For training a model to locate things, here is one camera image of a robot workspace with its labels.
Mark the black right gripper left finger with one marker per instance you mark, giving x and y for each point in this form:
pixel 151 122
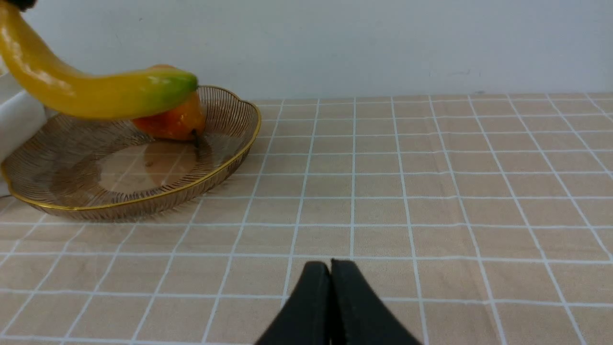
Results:
pixel 303 319

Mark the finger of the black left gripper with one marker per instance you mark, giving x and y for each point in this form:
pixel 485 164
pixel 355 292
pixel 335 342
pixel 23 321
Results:
pixel 22 5

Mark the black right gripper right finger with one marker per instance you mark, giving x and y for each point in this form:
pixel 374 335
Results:
pixel 359 316

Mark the yellow banana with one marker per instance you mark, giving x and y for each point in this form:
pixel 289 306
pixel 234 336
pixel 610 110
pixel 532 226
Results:
pixel 66 89

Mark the white cloth tote bag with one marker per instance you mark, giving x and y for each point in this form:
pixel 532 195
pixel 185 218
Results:
pixel 21 115

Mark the orange yellow pear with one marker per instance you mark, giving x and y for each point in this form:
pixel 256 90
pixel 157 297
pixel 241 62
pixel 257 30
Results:
pixel 179 115

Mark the gold wire fruit basket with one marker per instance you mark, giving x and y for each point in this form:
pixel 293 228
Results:
pixel 88 170

